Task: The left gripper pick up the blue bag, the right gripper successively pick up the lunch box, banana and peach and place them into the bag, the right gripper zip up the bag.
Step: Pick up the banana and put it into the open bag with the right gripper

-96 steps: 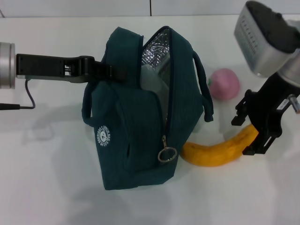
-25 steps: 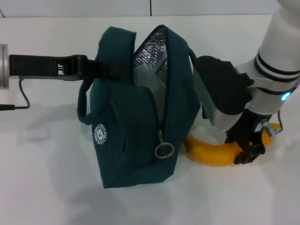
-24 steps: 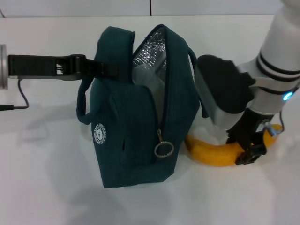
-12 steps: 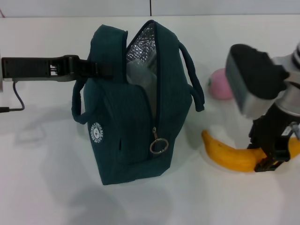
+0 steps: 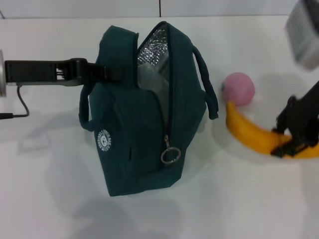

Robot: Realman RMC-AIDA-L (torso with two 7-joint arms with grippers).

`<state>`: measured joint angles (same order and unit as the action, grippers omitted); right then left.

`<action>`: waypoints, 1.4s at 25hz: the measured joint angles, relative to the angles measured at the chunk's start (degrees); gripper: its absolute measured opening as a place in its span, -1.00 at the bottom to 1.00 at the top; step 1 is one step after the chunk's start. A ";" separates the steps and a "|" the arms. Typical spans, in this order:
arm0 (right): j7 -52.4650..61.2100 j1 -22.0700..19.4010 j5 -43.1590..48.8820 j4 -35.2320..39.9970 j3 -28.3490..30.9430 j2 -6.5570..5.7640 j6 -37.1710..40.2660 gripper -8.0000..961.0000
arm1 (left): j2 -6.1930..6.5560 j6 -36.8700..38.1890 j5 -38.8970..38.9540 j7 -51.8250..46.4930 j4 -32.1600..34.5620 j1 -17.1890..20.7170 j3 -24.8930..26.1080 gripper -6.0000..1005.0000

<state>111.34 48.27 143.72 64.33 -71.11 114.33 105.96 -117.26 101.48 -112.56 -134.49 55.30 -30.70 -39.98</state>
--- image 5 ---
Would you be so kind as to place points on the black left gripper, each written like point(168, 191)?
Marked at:
point(32, 72)

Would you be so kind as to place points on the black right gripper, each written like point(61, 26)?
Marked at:
point(306, 117)

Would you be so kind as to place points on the dark teal insulated lunch bag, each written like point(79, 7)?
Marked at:
point(124, 139)

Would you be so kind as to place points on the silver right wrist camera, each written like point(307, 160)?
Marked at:
point(304, 37)

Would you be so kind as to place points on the pink toy peach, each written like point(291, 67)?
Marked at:
point(239, 89)

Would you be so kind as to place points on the yellow banana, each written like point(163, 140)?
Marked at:
point(249, 132)

